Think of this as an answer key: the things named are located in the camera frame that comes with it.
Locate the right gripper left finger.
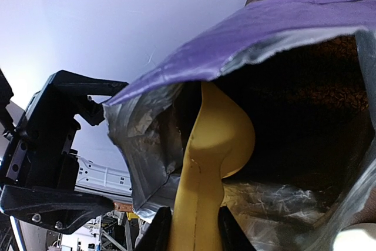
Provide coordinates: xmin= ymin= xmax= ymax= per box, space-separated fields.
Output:
xmin=134 ymin=207 xmax=172 ymax=251

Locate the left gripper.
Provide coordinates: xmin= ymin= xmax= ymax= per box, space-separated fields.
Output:
xmin=1 ymin=70 xmax=128 ymax=233

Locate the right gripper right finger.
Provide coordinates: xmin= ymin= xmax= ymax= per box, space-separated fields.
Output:
xmin=218 ymin=206 xmax=256 ymax=251

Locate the yellow plastic scoop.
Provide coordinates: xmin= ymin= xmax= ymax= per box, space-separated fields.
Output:
xmin=168 ymin=82 xmax=255 ymax=250

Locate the purple pet food bag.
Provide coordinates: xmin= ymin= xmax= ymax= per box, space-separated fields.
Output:
xmin=104 ymin=0 xmax=375 ymax=250

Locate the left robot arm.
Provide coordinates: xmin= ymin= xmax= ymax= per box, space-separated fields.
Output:
xmin=1 ymin=71 xmax=132 ymax=235

